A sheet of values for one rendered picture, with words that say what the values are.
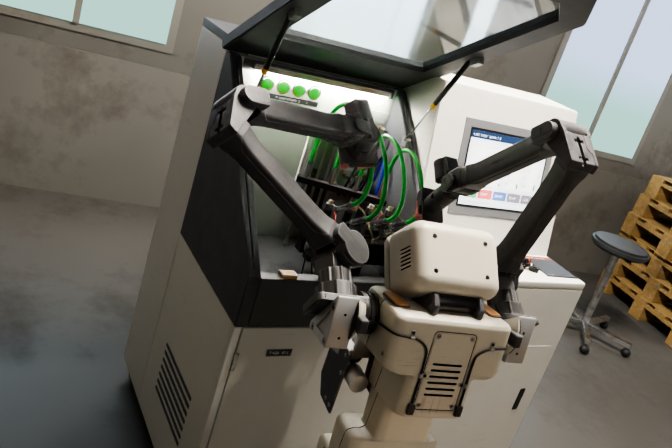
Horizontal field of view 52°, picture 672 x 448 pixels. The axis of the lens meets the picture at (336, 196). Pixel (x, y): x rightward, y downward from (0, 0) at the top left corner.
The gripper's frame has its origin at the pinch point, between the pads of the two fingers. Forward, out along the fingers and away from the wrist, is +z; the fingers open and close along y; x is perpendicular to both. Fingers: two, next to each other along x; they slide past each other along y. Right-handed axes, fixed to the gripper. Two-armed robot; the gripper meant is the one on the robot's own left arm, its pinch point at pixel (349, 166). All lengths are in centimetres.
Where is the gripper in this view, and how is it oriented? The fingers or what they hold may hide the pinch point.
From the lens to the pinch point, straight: 192.9
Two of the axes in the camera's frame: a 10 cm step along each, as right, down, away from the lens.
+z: -2.3, 3.9, 8.9
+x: 1.4, 9.2, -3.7
